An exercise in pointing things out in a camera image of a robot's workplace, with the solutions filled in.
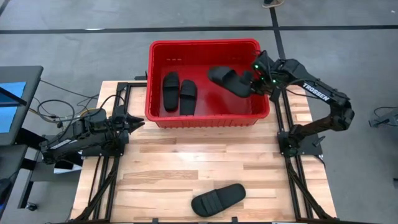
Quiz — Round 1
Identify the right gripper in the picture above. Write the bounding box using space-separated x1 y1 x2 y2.
243 70 282 96

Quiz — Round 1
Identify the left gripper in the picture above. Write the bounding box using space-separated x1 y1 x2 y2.
113 114 146 139

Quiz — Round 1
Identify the black rubber slide sandal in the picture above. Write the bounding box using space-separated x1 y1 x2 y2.
207 65 254 98
190 183 247 218
162 72 180 112
179 79 198 116

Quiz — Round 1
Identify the red plastic bin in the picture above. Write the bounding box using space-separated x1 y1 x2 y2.
145 38 271 129

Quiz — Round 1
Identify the black floor tape strip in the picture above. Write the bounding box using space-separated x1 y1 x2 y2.
0 24 398 34
269 6 286 60

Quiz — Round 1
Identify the white paper sheet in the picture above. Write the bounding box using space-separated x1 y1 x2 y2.
53 161 82 174

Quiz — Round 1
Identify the person's shoe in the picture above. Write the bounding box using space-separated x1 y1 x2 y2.
262 0 285 9

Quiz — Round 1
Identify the monitor with blue screen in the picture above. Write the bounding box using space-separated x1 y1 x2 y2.
0 65 44 147

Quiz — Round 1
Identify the black desk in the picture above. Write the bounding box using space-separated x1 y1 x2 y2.
0 144 43 218

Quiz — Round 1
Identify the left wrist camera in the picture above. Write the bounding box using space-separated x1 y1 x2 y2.
112 105 127 120

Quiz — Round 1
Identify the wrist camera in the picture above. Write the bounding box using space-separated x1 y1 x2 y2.
254 49 272 73
112 105 127 120

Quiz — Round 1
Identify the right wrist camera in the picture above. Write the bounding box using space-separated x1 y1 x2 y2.
254 49 272 73

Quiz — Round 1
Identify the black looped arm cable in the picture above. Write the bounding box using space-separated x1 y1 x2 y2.
79 93 118 121

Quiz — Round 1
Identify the black floor cable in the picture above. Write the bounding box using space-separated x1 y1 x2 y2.
29 79 100 124

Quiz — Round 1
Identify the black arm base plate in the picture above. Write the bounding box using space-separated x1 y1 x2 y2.
277 130 323 156

